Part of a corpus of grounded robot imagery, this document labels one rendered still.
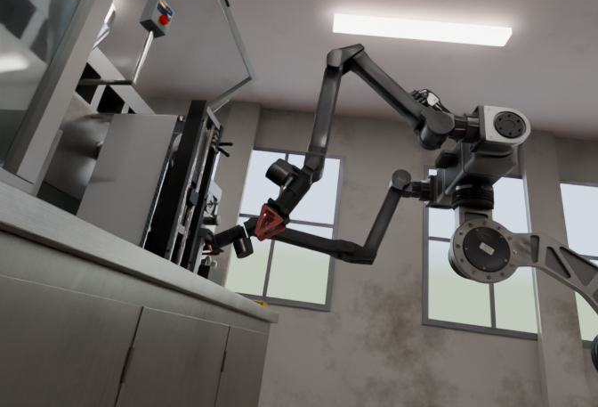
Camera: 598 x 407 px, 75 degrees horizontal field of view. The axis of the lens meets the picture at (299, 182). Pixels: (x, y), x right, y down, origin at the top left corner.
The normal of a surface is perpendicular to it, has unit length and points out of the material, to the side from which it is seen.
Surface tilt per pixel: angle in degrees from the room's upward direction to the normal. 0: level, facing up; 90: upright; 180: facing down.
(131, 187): 90
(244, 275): 90
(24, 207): 90
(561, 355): 90
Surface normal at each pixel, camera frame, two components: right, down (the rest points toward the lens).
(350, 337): -0.03, -0.39
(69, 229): 0.98, 0.06
